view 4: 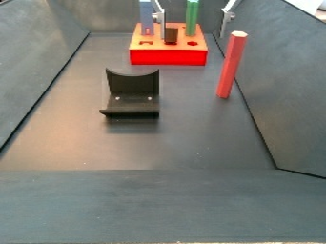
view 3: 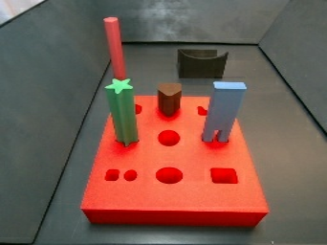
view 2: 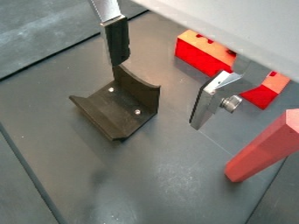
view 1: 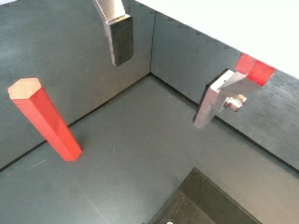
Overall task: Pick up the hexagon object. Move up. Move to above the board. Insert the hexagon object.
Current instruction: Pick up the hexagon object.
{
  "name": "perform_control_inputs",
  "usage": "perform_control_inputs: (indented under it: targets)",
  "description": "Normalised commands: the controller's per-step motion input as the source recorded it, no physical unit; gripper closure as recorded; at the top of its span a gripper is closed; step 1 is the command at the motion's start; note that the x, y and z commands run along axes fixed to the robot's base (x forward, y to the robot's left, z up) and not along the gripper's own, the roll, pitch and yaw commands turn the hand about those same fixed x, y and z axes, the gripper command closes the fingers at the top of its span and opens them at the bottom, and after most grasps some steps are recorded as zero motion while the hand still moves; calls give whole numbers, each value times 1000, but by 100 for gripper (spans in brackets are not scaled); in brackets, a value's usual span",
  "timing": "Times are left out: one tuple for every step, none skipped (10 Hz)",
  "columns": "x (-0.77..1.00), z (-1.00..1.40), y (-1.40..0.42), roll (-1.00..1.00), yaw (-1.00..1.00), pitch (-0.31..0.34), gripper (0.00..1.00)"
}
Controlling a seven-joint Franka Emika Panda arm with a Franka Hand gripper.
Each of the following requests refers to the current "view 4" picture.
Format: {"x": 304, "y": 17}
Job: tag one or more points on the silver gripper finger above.
{"x": 228, "y": 10}
{"x": 159, "y": 16}

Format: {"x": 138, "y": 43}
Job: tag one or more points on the green star rod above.
{"x": 192, "y": 17}

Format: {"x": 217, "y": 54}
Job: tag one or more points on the black curved bracket stand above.
{"x": 134, "y": 94}

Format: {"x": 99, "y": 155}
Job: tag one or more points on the red peg board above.
{"x": 149, "y": 50}

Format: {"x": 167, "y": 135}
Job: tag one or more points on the brown short peg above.
{"x": 170, "y": 36}

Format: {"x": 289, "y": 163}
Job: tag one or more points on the red hexagon rod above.
{"x": 236, "y": 49}

